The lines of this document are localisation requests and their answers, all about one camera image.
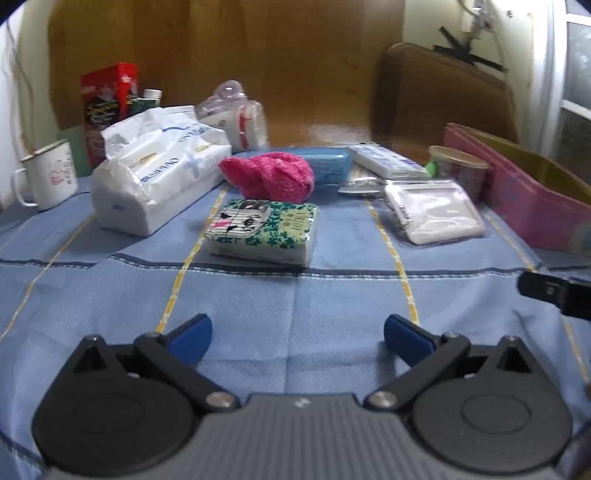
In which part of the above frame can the green bottle with white cap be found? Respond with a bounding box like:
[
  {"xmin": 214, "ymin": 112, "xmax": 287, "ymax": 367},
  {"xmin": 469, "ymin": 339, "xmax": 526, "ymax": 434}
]
[{"xmin": 130, "ymin": 89, "xmax": 163, "ymax": 116}]

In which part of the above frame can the blue checked tablecloth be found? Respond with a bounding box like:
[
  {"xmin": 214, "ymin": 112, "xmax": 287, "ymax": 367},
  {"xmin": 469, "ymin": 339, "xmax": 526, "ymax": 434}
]
[{"xmin": 0, "ymin": 178, "xmax": 591, "ymax": 480}]

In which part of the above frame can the brown chair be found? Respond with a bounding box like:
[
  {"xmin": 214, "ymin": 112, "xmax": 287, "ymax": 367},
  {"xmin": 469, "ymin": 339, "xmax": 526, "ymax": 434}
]
[{"xmin": 372, "ymin": 42, "xmax": 519, "ymax": 155}]

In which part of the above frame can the green floral tissue pack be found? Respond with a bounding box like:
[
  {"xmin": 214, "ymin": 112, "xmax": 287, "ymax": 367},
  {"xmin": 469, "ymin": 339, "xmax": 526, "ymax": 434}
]
[{"xmin": 204, "ymin": 199, "xmax": 319, "ymax": 267}]

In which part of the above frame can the blue hard case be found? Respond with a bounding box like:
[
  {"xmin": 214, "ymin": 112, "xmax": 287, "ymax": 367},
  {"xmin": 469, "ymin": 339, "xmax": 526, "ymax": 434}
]
[{"xmin": 270, "ymin": 147, "xmax": 352, "ymax": 186}]

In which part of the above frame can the black bracket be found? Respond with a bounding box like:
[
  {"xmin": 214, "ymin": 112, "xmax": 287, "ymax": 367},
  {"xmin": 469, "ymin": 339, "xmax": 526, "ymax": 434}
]
[{"xmin": 433, "ymin": 27, "xmax": 507, "ymax": 73}]

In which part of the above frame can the paper cup with tan lid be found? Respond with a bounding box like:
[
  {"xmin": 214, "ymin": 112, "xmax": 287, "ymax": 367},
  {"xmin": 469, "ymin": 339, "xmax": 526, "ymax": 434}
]
[{"xmin": 428, "ymin": 145, "xmax": 490, "ymax": 204}]

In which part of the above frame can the clear pouch of white pads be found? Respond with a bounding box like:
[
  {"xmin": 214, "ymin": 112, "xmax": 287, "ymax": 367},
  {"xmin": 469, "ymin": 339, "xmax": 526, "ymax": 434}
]
[{"xmin": 384, "ymin": 179, "xmax": 486, "ymax": 246}]

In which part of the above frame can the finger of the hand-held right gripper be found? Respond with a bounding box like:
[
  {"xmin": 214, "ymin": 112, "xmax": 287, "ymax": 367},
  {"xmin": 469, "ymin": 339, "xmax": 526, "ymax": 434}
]
[{"xmin": 518, "ymin": 271, "xmax": 591, "ymax": 320}]

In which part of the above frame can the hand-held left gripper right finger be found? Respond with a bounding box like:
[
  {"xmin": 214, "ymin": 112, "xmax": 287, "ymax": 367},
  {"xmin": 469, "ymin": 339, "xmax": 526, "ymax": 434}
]
[{"xmin": 364, "ymin": 314, "xmax": 537, "ymax": 412}]

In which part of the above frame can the white enamel mug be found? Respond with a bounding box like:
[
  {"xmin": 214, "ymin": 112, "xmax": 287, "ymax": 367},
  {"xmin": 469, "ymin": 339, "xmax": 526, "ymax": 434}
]
[{"xmin": 11, "ymin": 140, "xmax": 79, "ymax": 211}]

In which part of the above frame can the white and blue tissue pack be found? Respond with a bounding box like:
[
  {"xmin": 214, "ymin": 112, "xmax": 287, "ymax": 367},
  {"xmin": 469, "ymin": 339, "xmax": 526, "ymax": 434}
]
[{"xmin": 346, "ymin": 143, "xmax": 431, "ymax": 180}]

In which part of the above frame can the white wall fixture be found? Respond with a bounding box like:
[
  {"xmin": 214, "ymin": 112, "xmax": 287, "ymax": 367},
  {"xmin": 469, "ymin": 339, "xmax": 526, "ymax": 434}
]
[{"xmin": 459, "ymin": 0, "xmax": 494, "ymax": 38}]

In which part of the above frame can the pink fuzzy sock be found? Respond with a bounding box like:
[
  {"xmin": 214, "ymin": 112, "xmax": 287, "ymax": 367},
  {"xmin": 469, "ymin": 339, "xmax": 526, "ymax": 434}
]
[{"xmin": 218, "ymin": 152, "xmax": 316, "ymax": 203}]

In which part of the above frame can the red carton box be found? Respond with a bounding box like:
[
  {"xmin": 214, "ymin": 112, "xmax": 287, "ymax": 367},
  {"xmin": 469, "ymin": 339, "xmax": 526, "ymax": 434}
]
[{"xmin": 81, "ymin": 63, "xmax": 139, "ymax": 169}]

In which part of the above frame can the pink storage box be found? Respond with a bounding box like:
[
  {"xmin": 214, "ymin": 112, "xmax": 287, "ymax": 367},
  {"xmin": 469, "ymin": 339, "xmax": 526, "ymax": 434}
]
[{"xmin": 443, "ymin": 123, "xmax": 591, "ymax": 254}]

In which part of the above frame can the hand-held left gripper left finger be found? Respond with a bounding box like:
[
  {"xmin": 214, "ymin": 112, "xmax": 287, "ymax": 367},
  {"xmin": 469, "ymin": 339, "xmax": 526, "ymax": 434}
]
[{"xmin": 69, "ymin": 313, "xmax": 240, "ymax": 412}]

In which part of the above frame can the clear bag of cups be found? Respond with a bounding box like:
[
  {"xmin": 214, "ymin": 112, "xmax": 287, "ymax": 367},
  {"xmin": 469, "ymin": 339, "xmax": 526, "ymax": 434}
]
[{"xmin": 195, "ymin": 80, "xmax": 269, "ymax": 151}]

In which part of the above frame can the large white tissue pack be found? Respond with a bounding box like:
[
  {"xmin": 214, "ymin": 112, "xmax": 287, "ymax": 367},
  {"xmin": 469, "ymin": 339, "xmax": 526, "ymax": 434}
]
[{"xmin": 89, "ymin": 106, "xmax": 233, "ymax": 237}]

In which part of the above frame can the frosted glass sliding door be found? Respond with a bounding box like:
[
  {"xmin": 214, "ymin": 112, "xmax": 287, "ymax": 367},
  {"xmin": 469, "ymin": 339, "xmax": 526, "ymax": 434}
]
[{"xmin": 531, "ymin": 0, "xmax": 591, "ymax": 160}]

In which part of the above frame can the brown wooden panel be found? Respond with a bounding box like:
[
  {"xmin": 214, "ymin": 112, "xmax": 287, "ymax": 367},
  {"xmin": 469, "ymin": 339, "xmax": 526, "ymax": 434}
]
[{"xmin": 47, "ymin": 0, "xmax": 406, "ymax": 145}]

